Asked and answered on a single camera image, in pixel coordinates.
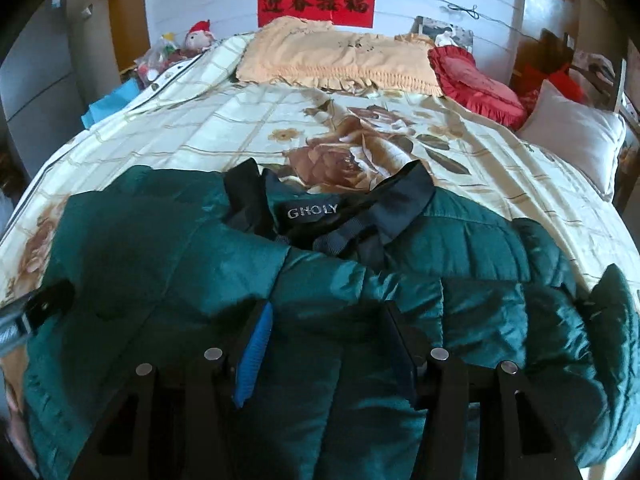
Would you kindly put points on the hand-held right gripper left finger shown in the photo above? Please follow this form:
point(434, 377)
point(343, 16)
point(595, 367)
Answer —
point(255, 350)

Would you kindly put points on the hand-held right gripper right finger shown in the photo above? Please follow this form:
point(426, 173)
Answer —
point(402, 355)

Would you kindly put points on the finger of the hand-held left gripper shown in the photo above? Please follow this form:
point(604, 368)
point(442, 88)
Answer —
point(50, 302)

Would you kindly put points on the green puffer jacket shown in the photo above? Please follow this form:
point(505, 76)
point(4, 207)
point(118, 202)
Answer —
point(325, 285)

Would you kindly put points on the blue cloth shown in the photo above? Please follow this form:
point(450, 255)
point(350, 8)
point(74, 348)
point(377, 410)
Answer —
point(110, 105)

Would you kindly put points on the grey cabinet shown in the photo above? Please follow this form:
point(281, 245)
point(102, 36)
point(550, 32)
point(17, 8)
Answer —
point(45, 80)

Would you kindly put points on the floral cream bedspread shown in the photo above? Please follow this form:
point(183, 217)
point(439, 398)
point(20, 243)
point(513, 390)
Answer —
point(225, 125)

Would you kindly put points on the pile of colourful toys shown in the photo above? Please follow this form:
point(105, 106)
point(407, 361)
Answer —
point(157, 60)

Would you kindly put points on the white pillow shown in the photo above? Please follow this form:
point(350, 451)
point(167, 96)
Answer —
point(570, 135)

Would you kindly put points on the red heart cushion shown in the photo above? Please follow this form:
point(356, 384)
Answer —
point(470, 80)

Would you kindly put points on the wooden door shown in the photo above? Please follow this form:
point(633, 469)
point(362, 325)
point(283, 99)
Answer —
point(127, 20)

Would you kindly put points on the yellow fringed pillow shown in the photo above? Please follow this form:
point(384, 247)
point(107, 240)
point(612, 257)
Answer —
point(325, 55)

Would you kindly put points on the santa plush doll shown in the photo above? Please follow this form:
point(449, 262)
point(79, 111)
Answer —
point(199, 37)

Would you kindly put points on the red bag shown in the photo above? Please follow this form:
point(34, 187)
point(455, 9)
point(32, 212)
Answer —
point(560, 82)

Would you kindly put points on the framed photo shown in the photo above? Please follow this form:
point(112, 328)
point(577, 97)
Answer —
point(442, 32)

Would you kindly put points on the wooden chair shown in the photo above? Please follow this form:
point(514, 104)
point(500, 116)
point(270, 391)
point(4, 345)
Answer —
point(620, 90)

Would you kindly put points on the red wall banner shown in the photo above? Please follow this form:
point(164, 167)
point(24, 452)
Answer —
point(315, 2)

